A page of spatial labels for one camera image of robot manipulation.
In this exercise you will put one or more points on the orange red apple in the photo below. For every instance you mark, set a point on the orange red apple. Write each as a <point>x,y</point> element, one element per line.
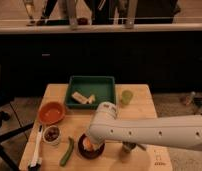
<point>87,144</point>

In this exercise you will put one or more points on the metal measuring cup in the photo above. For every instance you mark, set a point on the metal measuring cup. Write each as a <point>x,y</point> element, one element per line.
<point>128,147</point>

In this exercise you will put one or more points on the green plastic cup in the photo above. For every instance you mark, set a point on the green plastic cup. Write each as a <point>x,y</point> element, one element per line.
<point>126,97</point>

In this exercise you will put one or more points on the green plastic tray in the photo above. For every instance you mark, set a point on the green plastic tray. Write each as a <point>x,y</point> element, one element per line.
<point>102,87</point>

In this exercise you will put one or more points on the beige block in tray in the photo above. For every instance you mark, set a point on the beige block in tray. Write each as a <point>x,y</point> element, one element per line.
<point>79,98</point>

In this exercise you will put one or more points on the dark brown bowl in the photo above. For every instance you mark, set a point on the dark brown bowl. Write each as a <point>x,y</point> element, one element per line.
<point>89,154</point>

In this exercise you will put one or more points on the small beige piece in tray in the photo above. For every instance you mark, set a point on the small beige piece in tray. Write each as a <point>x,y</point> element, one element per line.
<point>91,99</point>

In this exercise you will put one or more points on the white cup with dark food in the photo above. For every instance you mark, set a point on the white cup with dark food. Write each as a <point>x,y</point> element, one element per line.
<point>51,135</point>

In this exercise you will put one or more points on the green cucumber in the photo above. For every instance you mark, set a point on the green cucumber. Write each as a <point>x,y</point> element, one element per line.
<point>68,152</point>

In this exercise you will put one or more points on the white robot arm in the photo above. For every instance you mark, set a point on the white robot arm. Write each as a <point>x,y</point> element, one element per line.
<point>183,132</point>

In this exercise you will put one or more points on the white dish brush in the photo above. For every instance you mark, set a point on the white dish brush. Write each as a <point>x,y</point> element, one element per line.
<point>35,157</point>

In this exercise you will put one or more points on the red orange bowl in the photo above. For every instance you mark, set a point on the red orange bowl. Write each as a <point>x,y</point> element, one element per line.
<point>51,113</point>

